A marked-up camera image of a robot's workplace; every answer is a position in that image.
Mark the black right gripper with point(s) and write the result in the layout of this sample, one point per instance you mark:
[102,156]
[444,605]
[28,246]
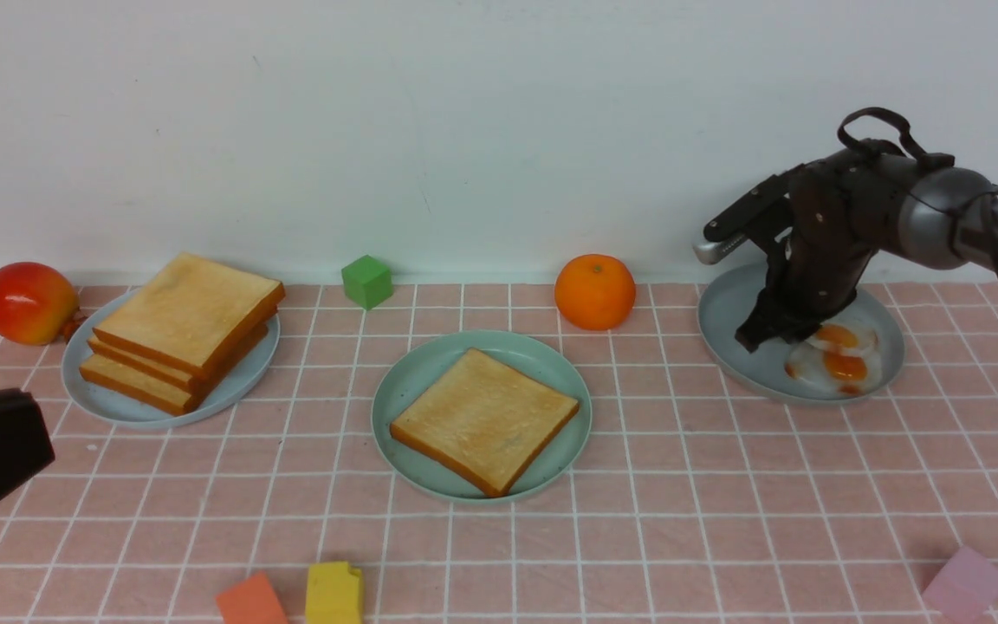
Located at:
[845,210]

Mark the toast slice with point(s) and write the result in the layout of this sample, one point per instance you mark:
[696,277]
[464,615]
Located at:
[168,372]
[485,421]
[191,314]
[137,385]

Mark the fried egg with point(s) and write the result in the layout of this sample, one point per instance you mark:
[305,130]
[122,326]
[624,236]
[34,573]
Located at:
[837,371]
[849,338]

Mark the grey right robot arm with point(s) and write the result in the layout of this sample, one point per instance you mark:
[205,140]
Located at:
[947,214]

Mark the grey-blue egg plate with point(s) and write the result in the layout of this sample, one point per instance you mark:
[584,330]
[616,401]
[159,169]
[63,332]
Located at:
[726,303]

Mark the orange mandarin fruit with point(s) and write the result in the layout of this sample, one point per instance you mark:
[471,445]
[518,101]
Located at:
[595,292]

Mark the pink checkered tablecloth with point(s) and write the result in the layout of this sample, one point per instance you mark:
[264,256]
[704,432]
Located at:
[695,500]

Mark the pink foam cube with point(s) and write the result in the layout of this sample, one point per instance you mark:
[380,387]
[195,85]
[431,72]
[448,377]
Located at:
[965,588]

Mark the green round plate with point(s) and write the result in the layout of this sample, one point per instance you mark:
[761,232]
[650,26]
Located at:
[414,373]

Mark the green foam cube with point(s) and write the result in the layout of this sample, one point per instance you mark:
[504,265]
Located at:
[367,282]

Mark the yellow foam block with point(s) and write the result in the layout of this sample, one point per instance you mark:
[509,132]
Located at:
[335,593]

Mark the orange foam block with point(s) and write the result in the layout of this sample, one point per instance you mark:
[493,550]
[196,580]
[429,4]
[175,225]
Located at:
[253,601]

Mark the light blue bread plate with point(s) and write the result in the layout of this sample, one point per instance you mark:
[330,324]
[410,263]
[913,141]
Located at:
[120,410]

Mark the red yellow apple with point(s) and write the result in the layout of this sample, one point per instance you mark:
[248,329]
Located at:
[38,305]

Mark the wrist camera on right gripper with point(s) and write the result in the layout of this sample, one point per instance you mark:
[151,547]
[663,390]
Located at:
[762,217]

